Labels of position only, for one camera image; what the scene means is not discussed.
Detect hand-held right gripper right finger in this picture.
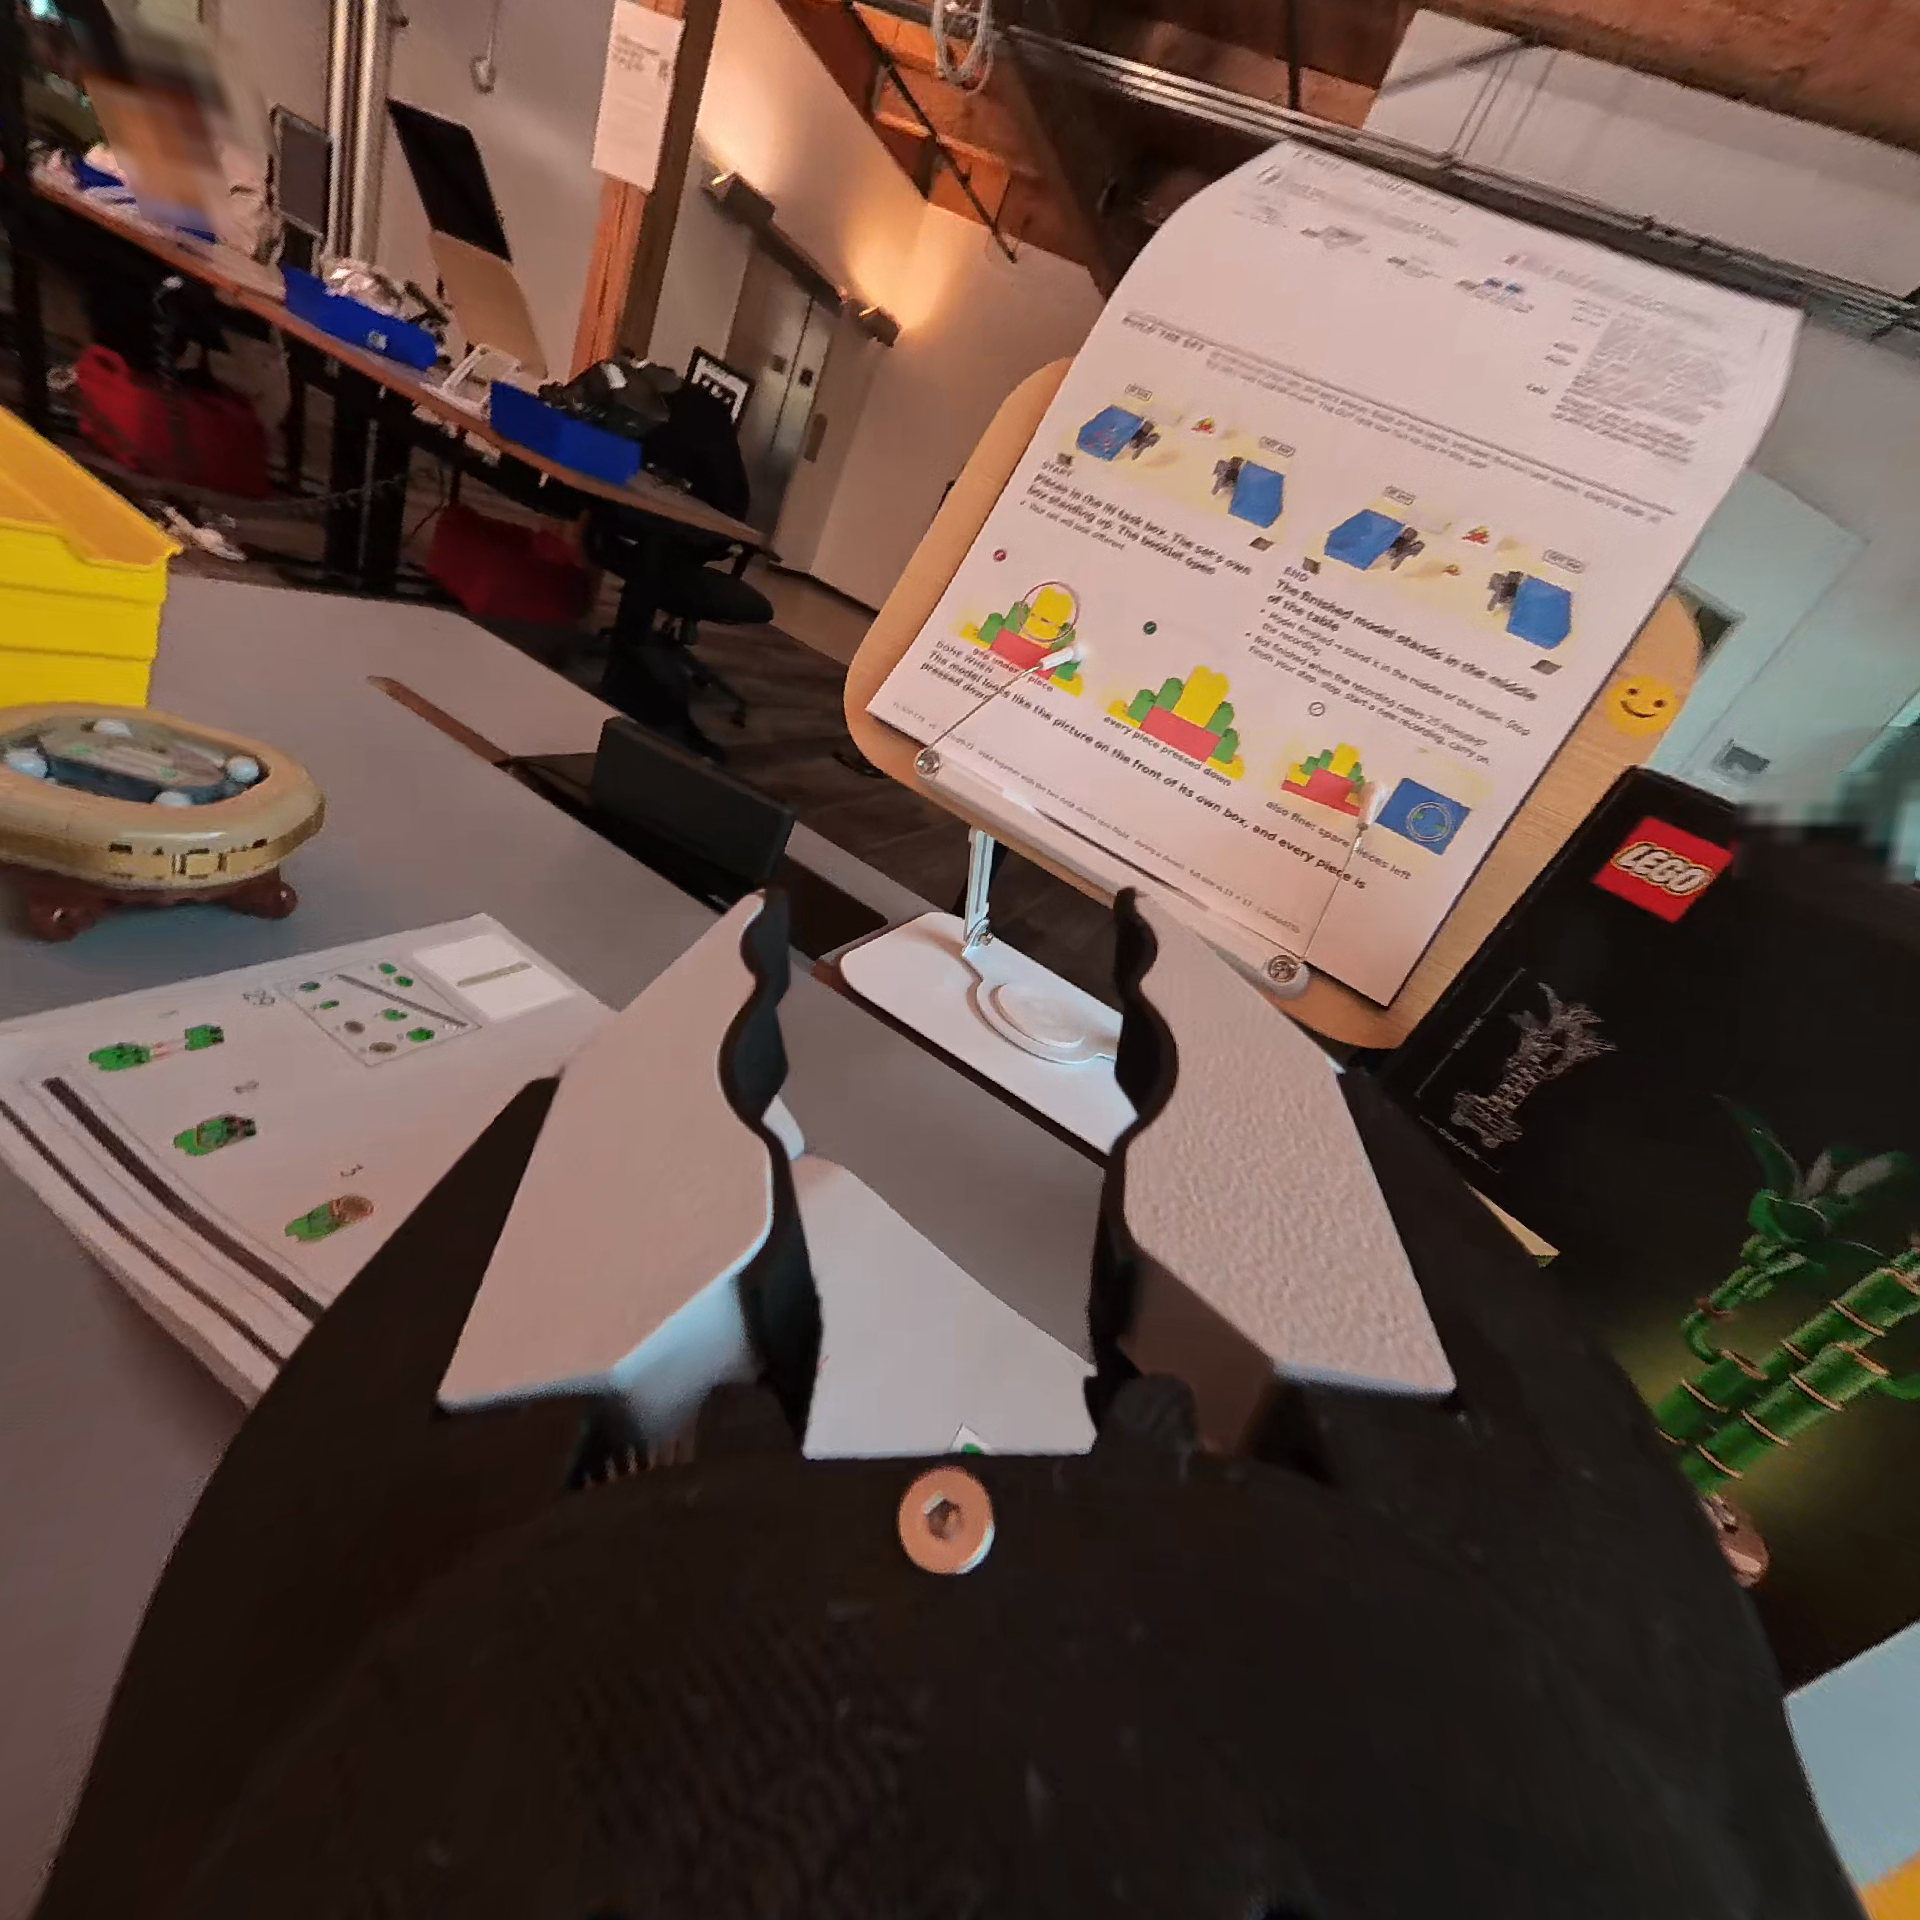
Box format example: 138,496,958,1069
1088,888,1460,1455

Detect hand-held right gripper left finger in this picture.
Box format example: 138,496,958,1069
433,888,825,1465

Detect brick set instruction booklet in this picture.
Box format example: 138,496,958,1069
0,912,1103,1461

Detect black desk chair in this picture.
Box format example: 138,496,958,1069
586,719,797,921

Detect grey desk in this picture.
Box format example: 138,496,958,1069
0,577,1142,1920

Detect printed task sheet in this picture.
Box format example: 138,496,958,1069
882,142,1805,1011

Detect black bamboo brick set box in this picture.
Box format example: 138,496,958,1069
1376,768,1920,1697

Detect tan brick-built pot base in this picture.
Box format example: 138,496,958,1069
0,703,326,945

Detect black office chair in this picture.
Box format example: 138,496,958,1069
582,394,777,752

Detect red plastic bin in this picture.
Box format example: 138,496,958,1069
425,504,597,626
70,345,274,501

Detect wooden document stand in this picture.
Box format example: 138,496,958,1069
837,359,1705,1157

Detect blue plastic bin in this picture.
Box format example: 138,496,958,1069
489,383,645,488
280,269,440,371

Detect black equipment heap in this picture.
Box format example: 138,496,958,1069
540,359,680,442

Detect grey door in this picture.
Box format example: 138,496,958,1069
736,257,837,560

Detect yellow plastic bin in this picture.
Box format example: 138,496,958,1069
0,406,182,712

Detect tan cardboard sheet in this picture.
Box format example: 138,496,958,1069
428,232,551,381

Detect long wooden table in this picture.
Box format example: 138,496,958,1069
30,173,782,601

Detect black flat panel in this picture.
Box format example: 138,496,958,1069
385,101,512,266

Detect small grey monitor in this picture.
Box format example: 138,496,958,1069
269,109,334,237

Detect white paper notice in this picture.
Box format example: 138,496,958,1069
592,0,687,192

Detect metal vertical pipes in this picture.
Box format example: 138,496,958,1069
324,0,394,273

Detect wooden post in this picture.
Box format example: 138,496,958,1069
570,0,725,381

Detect metal wall light bar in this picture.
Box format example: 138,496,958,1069
702,165,902,350

